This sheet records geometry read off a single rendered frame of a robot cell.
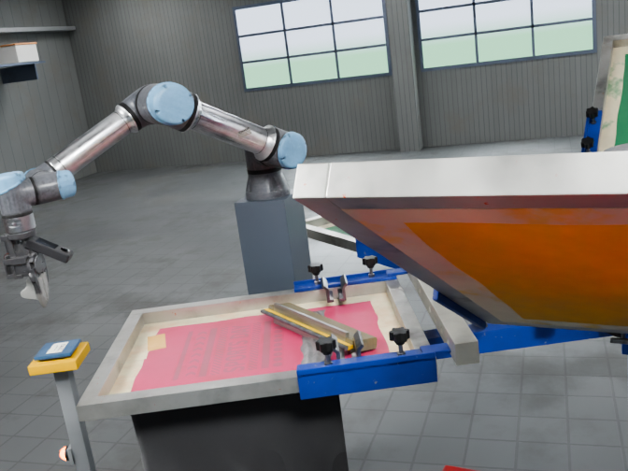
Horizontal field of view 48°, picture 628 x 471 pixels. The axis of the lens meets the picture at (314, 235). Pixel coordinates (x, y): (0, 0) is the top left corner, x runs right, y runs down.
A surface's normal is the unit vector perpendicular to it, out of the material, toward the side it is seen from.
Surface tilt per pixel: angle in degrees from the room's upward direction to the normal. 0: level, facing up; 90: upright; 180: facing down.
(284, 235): 90
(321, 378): 90
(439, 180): 58
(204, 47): 90
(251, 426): 96
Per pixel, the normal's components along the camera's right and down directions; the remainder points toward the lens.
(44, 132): 0.94, -0.04
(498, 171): -0.46, -0.26
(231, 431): 0.06, 0.27
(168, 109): 0.47, 0.11
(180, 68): -0.30, 0.29
